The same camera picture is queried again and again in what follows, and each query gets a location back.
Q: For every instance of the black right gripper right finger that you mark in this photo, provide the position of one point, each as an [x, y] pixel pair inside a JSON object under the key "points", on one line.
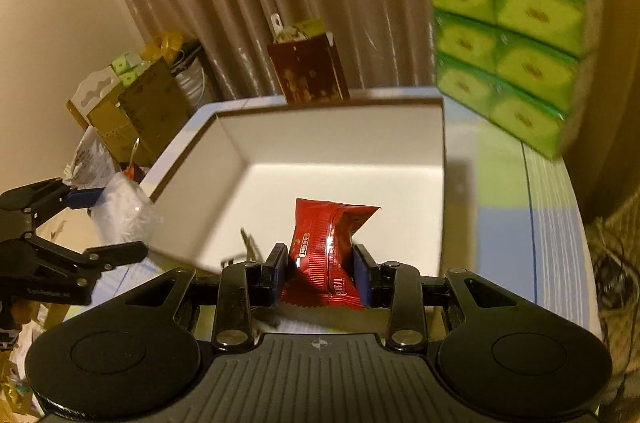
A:
{"points": [[396, 287]]}

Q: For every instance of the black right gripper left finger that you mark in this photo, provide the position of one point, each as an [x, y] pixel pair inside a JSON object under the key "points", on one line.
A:
{"points": [[244, 286]]}

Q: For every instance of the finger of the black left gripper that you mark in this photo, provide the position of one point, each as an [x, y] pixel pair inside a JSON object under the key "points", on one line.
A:
{"points": [[90, 255], [32, 205]]}

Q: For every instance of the red snack packet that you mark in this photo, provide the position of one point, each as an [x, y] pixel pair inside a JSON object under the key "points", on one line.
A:
{"points": [[321, 254]]}

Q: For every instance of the clear floss pick box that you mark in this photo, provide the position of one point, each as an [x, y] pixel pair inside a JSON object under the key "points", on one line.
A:
{"points": [[124, 213]]}

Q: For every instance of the white plastic bag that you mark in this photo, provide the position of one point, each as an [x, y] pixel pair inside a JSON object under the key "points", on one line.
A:
{"points": [[92, 166]]}

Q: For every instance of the large brown cardboard box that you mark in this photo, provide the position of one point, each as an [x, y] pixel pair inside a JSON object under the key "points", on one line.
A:
{"points": [[231, 173]]}

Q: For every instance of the brown cardboard boxes pile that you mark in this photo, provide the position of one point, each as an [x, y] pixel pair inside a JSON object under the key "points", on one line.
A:
{"points": [[135, 122]]}

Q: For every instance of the checked tablecloth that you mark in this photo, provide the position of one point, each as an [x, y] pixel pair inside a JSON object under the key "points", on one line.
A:
{"points": [[510, 215]]}

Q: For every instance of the dark red gift box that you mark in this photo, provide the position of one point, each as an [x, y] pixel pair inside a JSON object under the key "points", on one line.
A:
{"points": [[309, 69]]}

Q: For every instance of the green tissue pack stack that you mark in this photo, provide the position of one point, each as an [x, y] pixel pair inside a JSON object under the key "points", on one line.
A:
{"points": [[524, 65]]}

